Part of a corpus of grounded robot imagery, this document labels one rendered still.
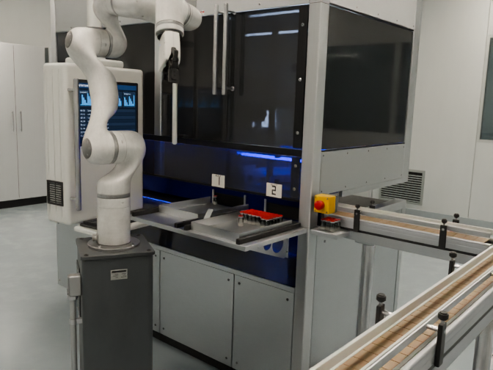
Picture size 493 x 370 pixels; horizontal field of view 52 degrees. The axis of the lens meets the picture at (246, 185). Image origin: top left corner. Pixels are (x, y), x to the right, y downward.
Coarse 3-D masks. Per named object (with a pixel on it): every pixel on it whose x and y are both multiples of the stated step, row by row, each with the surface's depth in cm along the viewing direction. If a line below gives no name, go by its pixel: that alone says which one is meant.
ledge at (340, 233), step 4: (316, 228) 217; (312, 232) 215; (316, 232) 213; (320, 232) 212; (324, 232) 211; (328, 232) 211; (332, 232) 212; (336, 232) 212; (340, 232) 212; (344, 232) 212; (348, 232) 214; (324, 236) 211; (328, 236) 210; (332, 236) 208; (336, 236) 207; (340, 236) 209; (344, 236) 212
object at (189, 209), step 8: (184, 200) 249; (192, 200) 253; (200, 200) 258; (208, 200) 262; (160, 208) 237; (168, 208) 233; (176, 208) 230; (184, 208) 246; (192, 208) 247; (200, 208) 248; (216, 208) 249; (224, 208) 234; (232, 208) 238; (240, 208) 242; (248, 208) 247; (176, 216) 230; (184, 216) 227; (192, 216) 223; (200, 216) 222
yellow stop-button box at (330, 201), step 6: (318, 198) 210; (324, 198) 208; (330, 198) 208; (336, 198) 211; (324, 204) 209; (330, 204) 208; (336, 204) 212; (318, 210) 211; (324, 210) 209; (330, 210) 209; (336, 210) 213
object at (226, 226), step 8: (216, 216) 218; (224, 216) 222; (232, 216) 226; (192, 224) 207; (200, 224) 204; (208, 224) 215; (216, 224) 218; (224, 224) 218; (232, 224) 219; (248, 224) 220; (280, 224) 210; (288, 224) 215; (200, 232) 204; (208, 232) 201; (216, 232) 198; (224, 232) 195; (232, 232) 193; (240, 232) 206; (248, 232) 195; (256, 232) 198; (232, 240) 193
